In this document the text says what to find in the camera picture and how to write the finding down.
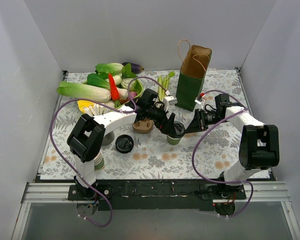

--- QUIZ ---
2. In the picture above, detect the black coffee cup lid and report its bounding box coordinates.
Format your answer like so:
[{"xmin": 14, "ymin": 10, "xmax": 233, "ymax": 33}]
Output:
[{"xmin": 170, "ymin": 121, "xmax": 186, "ymax": 139}]

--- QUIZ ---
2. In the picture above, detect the single green paper cup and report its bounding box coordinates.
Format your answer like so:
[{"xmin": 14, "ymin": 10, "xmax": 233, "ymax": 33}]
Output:
[{"xmin": 166, "ymin": 135, "xmax": 182, "ymax": 145}]

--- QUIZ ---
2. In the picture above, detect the brown cardboard cup carrier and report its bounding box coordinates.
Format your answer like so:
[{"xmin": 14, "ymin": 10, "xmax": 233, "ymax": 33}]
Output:
[{"xmin": 132, "ymin": 119, "xmax": 154, "ymax": 134}]

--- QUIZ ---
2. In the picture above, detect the stack of green paper cups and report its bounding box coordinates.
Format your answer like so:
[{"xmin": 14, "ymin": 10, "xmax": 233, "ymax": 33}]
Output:
[{"xmin": 94, "ymin": 150, "xmax": 105, "ymax": 171}]

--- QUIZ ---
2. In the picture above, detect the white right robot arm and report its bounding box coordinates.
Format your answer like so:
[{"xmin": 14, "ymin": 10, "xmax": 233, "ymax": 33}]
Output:
[{"xmin": 185, "ymin": 91, "xmax": 280, "ymax": 199}]

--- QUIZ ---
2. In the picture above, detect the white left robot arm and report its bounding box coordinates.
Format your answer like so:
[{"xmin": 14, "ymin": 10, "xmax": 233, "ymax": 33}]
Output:
[{"xmin": 67, "ymin": 88, "xmax": 178, "ymax": 200}]

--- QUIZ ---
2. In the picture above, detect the purple onion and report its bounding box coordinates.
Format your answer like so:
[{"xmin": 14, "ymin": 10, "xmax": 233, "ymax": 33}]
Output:
[{"xmin": 127, "ymin": 91, "xmax": 138, "ymax": 100}]

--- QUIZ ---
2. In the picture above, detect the green vegetable tray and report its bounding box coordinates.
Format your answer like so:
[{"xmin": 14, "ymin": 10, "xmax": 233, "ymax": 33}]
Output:
[{"xmin": 82, "ymin": 74, "xmax": 144, "ymax": 108}]

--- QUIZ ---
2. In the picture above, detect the floral table mat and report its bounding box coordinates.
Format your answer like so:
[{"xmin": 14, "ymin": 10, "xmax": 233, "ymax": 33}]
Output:
[{"xmin": 39, "ymin": 69, "xmax": 272, "ymax": 180}]

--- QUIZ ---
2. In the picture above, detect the celery stalk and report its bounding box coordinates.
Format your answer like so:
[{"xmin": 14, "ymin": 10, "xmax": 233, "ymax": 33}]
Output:
[{"xmin": 157, "ymin": 71, "xmax": 175, "ymax": 101}]

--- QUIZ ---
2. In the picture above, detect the pale green cabbage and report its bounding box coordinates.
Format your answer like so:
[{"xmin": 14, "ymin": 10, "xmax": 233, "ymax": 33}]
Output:
[{"xmin": 120, "ymin": 78, "xmax": 138, "ymax": 92}]

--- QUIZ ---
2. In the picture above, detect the red carrot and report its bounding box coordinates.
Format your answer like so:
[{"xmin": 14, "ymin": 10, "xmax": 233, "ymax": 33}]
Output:
[{"xmin": 108, "ymin": 73, "xmax": 120, "ymax": 108}]

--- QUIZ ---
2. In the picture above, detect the purple eggplant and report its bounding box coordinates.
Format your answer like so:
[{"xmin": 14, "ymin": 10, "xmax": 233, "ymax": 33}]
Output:
[{"xmin": 122, "ymin": 62, "xmax": 144, "ymax": 74}]

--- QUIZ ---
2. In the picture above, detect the green paper bag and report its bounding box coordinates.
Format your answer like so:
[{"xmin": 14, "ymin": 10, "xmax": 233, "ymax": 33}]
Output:
[{"xmin": 175, "ymin": 44, "xmax": 212, "ymax": 112}]

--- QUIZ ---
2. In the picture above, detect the grey straw holder cup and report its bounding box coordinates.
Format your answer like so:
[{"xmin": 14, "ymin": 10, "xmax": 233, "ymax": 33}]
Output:
[{"xmin": 101, "ymin": 131, "xmax": 115, "ymax": 146}]

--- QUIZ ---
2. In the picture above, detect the green bok choy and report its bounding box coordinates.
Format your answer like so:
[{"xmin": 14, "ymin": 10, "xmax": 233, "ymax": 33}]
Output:
[{"xmin": 86, "ymin": 73, "xmax": 111, "ymax": 90}]

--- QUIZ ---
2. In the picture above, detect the yellow corn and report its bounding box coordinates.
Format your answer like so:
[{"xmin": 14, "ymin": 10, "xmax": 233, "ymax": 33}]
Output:
[{"xmin": 77, "ymin": 100, "xmax": 96, "ymax": 115}]

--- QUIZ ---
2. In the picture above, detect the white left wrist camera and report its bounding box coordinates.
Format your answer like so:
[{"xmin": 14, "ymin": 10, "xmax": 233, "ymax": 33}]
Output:
[{"xmin": 162, "ymin": 95, "xmax": 178, "ymax": 109}]

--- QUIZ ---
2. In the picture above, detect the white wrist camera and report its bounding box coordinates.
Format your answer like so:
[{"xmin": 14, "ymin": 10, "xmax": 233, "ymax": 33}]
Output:
[
  {"xmin": 194, "ymin": 96, "xmax": 206, "ymax": 108},
  {"xmin": 162, "ymin": 95, "xmax": 178, "ymax": 109}
]

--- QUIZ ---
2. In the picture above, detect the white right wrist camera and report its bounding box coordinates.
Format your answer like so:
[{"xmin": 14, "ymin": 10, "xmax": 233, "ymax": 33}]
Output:
[{"xmin": 194, "ymin": 96, "xmax": 206, "ymax": 108}]

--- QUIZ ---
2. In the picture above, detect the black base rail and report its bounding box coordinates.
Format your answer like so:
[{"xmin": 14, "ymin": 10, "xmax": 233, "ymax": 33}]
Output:
[{"xmin": 67, "ymin": 179, "xmax": 247, "ymax": 211}]

